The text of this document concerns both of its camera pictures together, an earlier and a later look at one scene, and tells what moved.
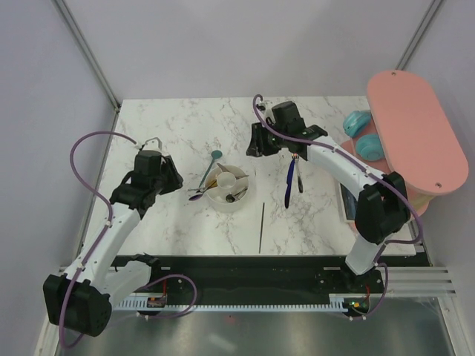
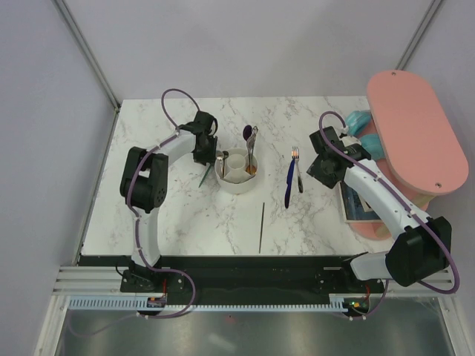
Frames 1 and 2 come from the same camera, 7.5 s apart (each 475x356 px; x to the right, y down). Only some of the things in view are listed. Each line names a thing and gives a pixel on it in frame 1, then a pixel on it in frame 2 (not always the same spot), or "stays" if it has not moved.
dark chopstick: (261, 225) stays
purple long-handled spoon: (195, 197) to (246, 133)
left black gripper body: (168, 180) to (207, 155)
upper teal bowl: (369, 146) stays
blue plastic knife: (289, 182) stays
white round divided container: (226, 188) to (237, 172)
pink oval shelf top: (418, 137) stays
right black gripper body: (266, 142) to (318, 169)
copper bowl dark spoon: (212, 183) to (251, 169)
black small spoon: (230, 198) to (225, 154)
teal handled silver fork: (296, 156) stays
